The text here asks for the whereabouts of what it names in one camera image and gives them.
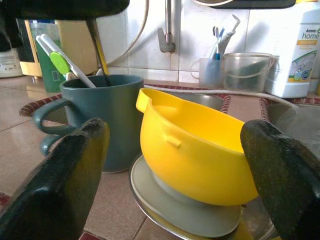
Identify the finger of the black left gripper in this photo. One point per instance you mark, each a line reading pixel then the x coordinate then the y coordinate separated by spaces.
pixel 70 8

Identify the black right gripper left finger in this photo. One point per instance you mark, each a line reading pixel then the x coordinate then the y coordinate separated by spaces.
pixel 62 190

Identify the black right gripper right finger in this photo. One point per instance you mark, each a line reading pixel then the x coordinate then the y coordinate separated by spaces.
pixel 287 187

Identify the stainless steel bowl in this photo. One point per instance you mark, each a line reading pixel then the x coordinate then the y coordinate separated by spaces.
pixel 252 225

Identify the teal blue ceramic mug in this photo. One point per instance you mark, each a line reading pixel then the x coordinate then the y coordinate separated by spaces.
pixel 117 112

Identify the yellow plastic bowl grey base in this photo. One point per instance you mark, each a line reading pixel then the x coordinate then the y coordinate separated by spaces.
pixel 195 150

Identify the dark metal utensil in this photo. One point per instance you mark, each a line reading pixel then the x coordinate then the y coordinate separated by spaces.
pixel 96 45

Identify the white green training chopsticks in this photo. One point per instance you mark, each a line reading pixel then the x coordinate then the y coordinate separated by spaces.
pixel 75 67

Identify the green liquid bottle blue cap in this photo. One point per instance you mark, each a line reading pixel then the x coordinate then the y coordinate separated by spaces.
pixel 46 72

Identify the mustard yellow sponge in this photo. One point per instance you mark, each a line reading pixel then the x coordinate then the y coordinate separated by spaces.
pixel 318 88

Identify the translucent toothbrush cup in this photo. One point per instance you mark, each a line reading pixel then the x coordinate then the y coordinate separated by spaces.
pixel 210 75

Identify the white detergent bottle yellow cap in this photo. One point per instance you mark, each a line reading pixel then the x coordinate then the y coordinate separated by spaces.
pixel 300 50

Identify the blue toothbrush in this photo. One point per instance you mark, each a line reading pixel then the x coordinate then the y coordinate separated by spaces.
pixel 217 50

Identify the grey wall tap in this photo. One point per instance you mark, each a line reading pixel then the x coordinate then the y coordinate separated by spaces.
pixel 168 20

